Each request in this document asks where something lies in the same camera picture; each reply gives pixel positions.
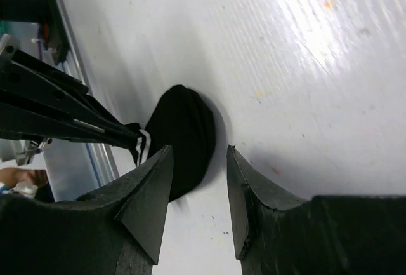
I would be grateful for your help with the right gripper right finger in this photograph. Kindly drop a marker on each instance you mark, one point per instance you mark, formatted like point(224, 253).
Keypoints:
point(276, 232)

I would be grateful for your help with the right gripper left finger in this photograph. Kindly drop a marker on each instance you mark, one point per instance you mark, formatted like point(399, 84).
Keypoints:
point(116, 229)

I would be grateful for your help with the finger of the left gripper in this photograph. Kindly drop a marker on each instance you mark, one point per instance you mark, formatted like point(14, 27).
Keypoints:
point(26, 76)
point(82, 120)

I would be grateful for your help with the black sock with white stripes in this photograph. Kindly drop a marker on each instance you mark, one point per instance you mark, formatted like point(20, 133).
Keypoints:
point(182, 120)

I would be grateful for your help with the aluminium rail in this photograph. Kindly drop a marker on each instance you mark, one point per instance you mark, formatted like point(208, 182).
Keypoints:
point(38, 101)

